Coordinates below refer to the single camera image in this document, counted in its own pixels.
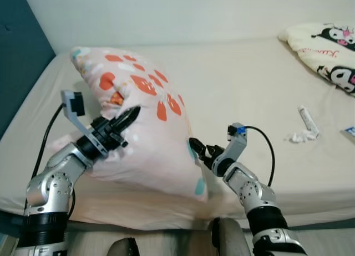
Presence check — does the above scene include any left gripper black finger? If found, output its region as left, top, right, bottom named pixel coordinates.
left=118, top=113, right=139, bottom=134
left=114, top=106, right=141, bottom=126

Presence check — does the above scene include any pink pillow with orange flowers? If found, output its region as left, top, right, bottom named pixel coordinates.
left=47, top=45, right=209, bottom=202

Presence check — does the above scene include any cream sheeted mattress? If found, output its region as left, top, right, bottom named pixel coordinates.
left=0, top=37, right=355, bottom=232

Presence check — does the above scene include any crumpled white tissue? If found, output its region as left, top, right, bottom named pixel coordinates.
left=286, top=131, right=320, bottom=144

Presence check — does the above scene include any robot right leg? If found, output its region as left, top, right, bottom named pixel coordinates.
left=209, top=217, right=251, bottom=256

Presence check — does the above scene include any white squeeze tube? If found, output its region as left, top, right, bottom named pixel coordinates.
left=298, top=105, right=320, bottom=137

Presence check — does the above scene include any white book with blue letters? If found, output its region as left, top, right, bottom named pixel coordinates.
left=341, top=126, right=355, bottom=139

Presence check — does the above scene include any cream cartoon print pillow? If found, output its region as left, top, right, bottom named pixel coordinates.
left=277, top=22, right=355, bottom=96

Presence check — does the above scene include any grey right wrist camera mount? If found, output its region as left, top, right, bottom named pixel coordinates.
left=222, top=122, right=248, bottom=163

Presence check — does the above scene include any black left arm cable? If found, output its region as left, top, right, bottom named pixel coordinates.
left=25, top=104, right=75, bottom=218

